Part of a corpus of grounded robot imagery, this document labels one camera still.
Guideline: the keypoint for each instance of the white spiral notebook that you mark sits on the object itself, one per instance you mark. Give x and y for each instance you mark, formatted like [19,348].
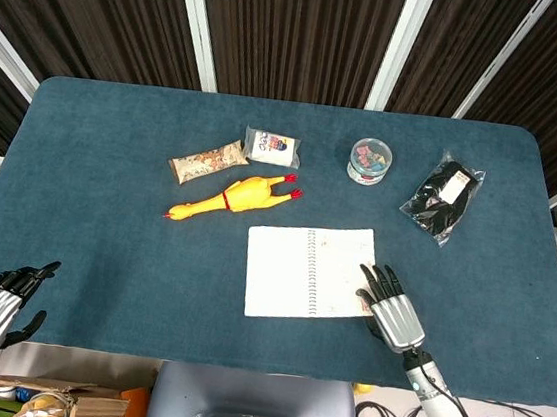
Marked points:
[309,272]

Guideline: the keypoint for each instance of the white printed snack pouch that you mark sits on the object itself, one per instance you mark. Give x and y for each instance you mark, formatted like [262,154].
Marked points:
[271,147]

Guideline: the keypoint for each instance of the black item in clear bag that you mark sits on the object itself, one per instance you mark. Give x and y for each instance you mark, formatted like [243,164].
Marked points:
[443,197]

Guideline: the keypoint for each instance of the cardboard box with items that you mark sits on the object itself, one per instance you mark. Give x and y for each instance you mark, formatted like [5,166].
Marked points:
[42,403]

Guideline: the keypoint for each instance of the yellow rubber chicken toy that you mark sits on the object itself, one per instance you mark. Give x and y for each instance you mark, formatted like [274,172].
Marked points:
[242,197]

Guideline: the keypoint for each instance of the blue felt table mat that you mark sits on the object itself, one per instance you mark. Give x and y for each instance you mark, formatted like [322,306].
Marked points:
[151,264]

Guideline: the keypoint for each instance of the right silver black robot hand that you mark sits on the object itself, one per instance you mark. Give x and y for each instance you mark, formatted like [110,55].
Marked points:
[395,320]

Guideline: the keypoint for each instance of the small yellow floor object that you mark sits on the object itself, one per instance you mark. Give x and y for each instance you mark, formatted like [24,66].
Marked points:
[361,388]

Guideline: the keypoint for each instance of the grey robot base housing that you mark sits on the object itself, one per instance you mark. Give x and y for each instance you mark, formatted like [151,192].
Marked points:
[253,409]

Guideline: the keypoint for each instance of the clear round jar with clips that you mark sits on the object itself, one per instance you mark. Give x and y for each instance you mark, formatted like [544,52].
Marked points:
[369,161]

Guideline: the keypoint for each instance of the brown snack bar packet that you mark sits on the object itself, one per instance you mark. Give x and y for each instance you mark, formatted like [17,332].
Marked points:
[208,161]

